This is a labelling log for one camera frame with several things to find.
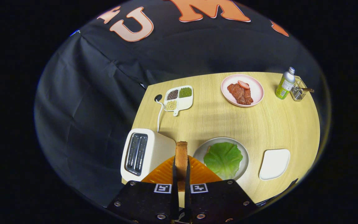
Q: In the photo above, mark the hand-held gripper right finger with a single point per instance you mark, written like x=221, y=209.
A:
x=187, y=180

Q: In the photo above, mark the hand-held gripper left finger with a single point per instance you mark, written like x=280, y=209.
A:
x=175, y=180

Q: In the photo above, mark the browned toast slice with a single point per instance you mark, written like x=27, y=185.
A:
x=181, y=161

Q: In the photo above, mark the green lettuce leaf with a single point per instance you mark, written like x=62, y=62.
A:
x=224, y=160

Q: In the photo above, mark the white round plate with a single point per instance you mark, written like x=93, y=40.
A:
x=199, y=154

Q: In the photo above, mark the white toaster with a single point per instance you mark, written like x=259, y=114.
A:
x=160, y=149

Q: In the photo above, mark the yellow beans pile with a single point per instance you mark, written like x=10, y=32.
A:
x=171, y=105

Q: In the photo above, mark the white divided dish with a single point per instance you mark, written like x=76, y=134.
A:
x=183, y=102

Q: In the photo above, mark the dark brown beans pile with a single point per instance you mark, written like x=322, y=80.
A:
x=172, y=94

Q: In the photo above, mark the white square plate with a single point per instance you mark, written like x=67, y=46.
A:
x=273, y=165

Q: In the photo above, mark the green beans pile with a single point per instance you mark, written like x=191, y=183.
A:
x=185, y=92

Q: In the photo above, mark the brown meat slices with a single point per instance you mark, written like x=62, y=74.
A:
x=241, y=95

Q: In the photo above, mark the pink sausage slice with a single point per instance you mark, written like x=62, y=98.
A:
x=243, y=84

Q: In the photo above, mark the pink plate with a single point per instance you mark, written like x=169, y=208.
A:
x=256, y=93

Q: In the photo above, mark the green label metal bottle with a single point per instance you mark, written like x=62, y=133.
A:
x=284, y=85

